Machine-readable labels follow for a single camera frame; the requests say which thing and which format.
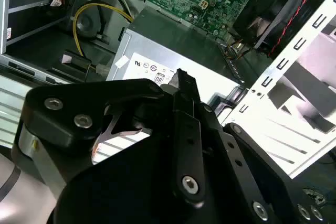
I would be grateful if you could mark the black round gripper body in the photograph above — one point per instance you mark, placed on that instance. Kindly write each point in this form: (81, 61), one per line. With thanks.
(126, 187)

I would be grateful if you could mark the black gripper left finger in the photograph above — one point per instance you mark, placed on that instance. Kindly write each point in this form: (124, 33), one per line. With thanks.
(65, 108)

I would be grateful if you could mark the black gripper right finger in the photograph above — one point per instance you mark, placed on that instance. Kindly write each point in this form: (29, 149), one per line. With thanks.
(252, 171)

